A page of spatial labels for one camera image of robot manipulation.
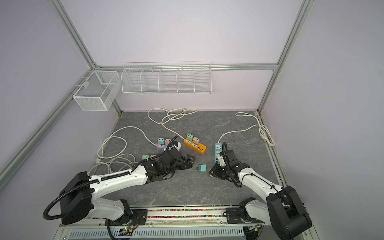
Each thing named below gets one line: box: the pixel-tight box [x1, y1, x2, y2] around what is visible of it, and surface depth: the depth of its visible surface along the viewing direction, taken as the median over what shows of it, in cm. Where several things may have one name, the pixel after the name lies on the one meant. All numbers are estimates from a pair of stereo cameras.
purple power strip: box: [156, 142, 167, 151], surface depth 98 cm
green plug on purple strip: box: [157, 137, 166, 147], surface depth 98 cm
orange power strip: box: [184, 138, 207, 155], surface depth 99 cm
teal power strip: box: [214, 143, 223, 164], surface depth 98 cm
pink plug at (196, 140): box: [193, 136, 200, 145], surface depth 98 cm
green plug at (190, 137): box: [186, 133, 194, 142], surface depth 98 cm
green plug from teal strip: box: [198, 164, 207, 173], surface depth 90 cm
